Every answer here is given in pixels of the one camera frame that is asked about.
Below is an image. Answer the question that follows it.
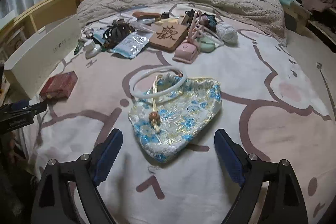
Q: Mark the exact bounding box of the cartoon print bed sheet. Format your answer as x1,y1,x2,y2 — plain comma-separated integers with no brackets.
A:
15,2,333,224

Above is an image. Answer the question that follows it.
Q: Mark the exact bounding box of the wooden side shelf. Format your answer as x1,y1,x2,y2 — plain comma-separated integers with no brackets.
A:
1,0,84,60

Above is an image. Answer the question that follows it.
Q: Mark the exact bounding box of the white round bottle cap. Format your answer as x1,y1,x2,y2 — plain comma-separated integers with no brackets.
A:
84,40,101,59

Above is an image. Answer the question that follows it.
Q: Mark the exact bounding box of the blue white mask pack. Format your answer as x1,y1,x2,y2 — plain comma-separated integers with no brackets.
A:
112,31,153,59

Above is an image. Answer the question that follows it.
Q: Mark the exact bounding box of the dark brown hair claw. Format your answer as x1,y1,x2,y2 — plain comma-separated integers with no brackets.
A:
103,23,135,49

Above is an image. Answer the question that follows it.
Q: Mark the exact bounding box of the light blue yarn ball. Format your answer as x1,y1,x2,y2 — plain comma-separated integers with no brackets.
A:
216,22,238,44

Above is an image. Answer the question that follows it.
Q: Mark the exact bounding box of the white plastic ring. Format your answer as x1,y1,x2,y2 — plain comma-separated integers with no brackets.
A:
129,65,188,100

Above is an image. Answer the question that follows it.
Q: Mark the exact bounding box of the red cigarette box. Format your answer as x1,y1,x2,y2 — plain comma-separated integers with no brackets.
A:
39,71,78,100

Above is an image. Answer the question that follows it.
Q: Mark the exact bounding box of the wardrobe with clothes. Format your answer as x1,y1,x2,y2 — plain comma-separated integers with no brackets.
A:
290,0,335,52

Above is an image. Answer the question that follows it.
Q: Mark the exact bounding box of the blue floral silk pouch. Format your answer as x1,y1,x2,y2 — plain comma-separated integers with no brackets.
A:
128,73,222,162

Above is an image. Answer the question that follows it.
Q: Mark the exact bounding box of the metal back scratcher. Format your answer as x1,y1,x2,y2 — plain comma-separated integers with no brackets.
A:
316,61,336,114

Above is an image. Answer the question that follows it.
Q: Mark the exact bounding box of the brown leather wallet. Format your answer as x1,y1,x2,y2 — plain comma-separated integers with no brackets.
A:
132,11,161,19

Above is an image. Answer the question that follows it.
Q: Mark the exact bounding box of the pink clip lamp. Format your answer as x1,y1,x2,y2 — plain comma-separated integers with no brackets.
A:
173,10,202,64

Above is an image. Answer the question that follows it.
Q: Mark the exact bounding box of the wooden carved plaque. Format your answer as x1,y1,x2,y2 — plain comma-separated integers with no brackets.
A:
149,23,188,52

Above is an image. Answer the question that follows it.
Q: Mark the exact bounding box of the mint green round case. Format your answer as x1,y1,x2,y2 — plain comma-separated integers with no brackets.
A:
198,37,223,53

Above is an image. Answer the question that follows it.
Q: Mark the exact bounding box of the white cardboard shoe box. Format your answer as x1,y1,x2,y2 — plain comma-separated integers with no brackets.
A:
4,15,81,99

